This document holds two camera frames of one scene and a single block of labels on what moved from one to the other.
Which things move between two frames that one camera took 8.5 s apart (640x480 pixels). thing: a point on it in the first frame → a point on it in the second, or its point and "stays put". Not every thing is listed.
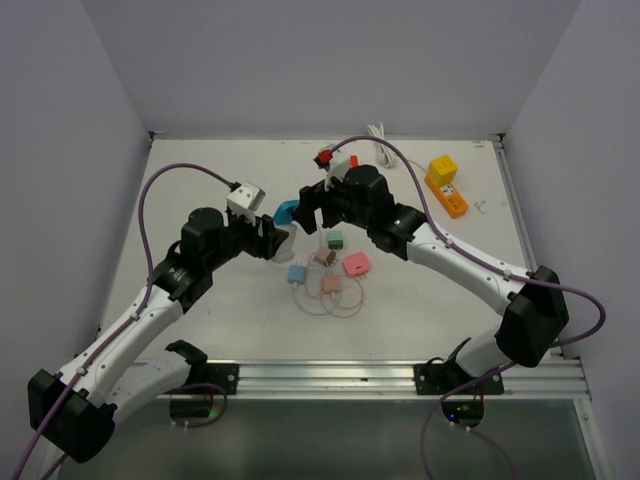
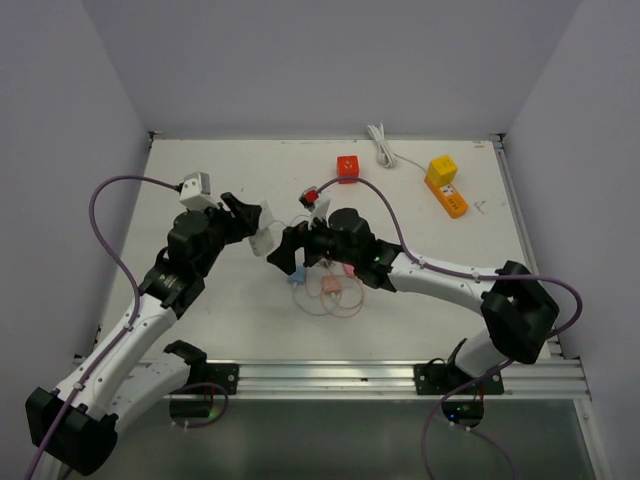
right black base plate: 444,379 stays put
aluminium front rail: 387,380 stays put
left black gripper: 267,244 → 241,219
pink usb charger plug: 331,284 stays put
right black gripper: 317,196 → 301,235
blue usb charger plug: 297,274 stays put
